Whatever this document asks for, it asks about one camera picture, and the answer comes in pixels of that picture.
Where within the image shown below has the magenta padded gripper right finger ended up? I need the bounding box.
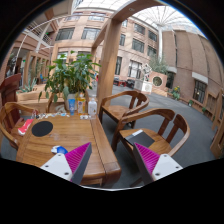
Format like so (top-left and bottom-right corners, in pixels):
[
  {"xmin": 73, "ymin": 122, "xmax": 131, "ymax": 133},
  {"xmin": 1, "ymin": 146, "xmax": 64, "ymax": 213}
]
[{"xmin": 133, "ymin": 143, "xmax": 182, "ymax": 185}]

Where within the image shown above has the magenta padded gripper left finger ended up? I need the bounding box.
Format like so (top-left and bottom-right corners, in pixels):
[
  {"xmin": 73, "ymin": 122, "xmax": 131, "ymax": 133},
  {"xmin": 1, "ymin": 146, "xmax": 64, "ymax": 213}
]
[{"xmin": 41, "ymin": 143, "xmax": 92, "ymax": 185}]

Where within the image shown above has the blue and white computer mouse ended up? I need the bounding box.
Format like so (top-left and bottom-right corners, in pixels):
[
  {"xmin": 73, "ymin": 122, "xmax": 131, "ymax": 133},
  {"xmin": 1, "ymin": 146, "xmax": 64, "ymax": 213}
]
[{"xmin": 51, "ymin": 146, "xmax": 68, "ymax": 154}]

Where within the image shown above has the round black mouse pad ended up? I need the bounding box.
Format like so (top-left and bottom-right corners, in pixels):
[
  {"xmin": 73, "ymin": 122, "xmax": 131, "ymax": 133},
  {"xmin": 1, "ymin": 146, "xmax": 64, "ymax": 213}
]
[{"xmin": 32, "ymin": 121, "xmax": 53, "ymax": 137}]

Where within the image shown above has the dark notebook on chair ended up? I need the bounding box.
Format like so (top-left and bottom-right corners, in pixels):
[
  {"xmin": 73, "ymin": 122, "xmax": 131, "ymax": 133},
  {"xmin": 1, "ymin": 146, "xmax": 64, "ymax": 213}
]
[{"xmin": 125, "ymin": 129, "xmax": 155, "ymax": 147}]

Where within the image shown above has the wooden slatted table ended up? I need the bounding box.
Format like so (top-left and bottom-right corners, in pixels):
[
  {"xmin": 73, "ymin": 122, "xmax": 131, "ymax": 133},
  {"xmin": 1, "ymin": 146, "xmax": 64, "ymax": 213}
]
[{"xmin": 16, "ymin": 114, "xmax": 121, "ymax": 186}]

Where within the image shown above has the near right wooden chair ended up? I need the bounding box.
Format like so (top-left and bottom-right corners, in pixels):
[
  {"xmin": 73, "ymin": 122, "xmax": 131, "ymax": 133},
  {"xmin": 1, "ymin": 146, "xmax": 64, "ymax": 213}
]
[{"xmin": 111, "ymin": 108, "xmax": 190, "ymax": 156}]

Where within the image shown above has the wooden chair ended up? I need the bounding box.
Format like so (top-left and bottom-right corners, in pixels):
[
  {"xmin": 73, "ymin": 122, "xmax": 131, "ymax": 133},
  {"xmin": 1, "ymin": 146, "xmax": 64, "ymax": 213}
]
[
  {"xmin": 99, "ymin": 90, "xmax": 149, "ymax": 123},
  {"xmin": 111, "ymin": 108, "xmax": 190, "ymax": 156},
  {"xmin": 0, "ymin": 102, "xmax": 39, "ymax": 149}
]

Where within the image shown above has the orange juice bottle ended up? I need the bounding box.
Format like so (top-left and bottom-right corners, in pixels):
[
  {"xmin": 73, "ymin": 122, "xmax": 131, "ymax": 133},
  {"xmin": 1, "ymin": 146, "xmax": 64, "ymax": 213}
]
[{"xmin": 77, "ymin": 93, "xmax": 86, "ymax": 114}]

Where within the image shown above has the red and white packet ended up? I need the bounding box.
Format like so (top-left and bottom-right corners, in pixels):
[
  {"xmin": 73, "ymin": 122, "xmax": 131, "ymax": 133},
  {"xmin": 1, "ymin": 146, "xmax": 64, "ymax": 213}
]
[{"xmin": 18, "ymin": 119, "xmax": 33, "ymax": 136}]

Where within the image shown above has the clear plastic water bottle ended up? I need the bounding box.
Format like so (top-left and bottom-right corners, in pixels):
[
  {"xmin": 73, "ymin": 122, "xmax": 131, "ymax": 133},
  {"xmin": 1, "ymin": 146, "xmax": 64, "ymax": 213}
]
[{"xmin": 88, "ymin": 98, "xmax": 97, "ymax": 116}]

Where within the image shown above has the blue tube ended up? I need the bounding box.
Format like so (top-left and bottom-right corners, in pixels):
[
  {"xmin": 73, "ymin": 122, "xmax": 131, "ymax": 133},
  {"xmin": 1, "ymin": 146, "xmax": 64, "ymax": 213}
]
[{"xmin": 68, "ymin": 99, "xmax": 75, "ymax": 116}]

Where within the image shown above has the far right wooden chair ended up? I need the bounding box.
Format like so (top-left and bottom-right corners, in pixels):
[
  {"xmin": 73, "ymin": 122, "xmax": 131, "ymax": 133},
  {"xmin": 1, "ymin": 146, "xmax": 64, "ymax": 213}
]
[{"xmin": 99, "ymin": 90, "xmax": 149, "ymax": 123}]

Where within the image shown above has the wooden planter box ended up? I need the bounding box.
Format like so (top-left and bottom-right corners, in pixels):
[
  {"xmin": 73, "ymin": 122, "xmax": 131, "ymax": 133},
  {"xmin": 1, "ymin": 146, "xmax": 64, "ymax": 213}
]
[{"xmin": 16, "ymin": 84, "xmax": 45, "ymax": 102}]

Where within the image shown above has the left wooden chair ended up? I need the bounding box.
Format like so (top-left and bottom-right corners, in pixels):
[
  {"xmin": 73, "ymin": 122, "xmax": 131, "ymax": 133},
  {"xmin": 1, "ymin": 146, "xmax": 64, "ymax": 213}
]
[{"xmin": 0, "ymin": 102, "xmax": 39, "ymax": 149}]

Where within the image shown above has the green potted plant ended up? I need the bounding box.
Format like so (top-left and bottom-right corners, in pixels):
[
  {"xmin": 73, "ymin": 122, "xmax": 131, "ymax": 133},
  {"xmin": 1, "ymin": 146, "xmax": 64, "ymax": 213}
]
[{"xmin": 38, "ymin": 54, "xmax": 101, "ymax": 103}]

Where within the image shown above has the wooden arch pillar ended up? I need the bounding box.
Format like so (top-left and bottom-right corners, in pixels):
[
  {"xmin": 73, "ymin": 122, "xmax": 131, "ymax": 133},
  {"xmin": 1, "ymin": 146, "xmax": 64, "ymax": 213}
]
[{"xmin": 91, "ymin": 0, "xmax": 161, "ymax": 105}]

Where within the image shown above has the white sculpture on pedestal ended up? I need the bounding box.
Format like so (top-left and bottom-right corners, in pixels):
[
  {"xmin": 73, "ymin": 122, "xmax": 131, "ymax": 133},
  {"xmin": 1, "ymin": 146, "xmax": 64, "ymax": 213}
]
[{"xmin": 134, "ymin": 64, "xmax": 152, "ymax": 94}]

